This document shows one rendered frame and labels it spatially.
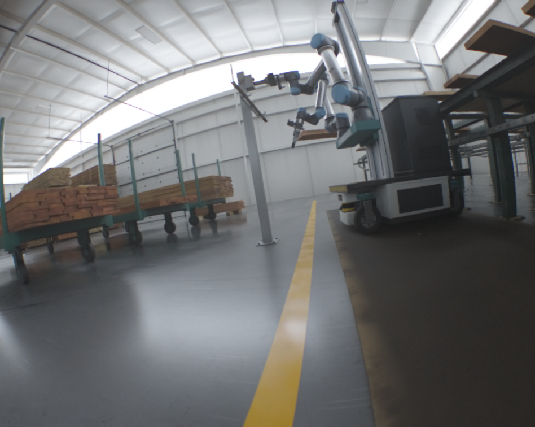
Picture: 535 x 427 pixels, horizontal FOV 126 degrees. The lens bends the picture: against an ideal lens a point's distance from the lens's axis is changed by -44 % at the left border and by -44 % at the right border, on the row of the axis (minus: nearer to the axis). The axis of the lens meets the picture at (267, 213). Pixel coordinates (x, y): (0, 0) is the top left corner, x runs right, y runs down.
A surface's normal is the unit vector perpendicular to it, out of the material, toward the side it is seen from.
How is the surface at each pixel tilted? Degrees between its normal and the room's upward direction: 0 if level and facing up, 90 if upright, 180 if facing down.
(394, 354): 0
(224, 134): 87
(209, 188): 90
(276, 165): 87
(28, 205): 90
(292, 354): 0
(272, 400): 0
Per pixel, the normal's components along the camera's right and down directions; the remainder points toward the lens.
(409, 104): -0.10, 0.09
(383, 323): -0.16, -0.98
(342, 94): -0.77, 0.30
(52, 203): 0.97, -0.14
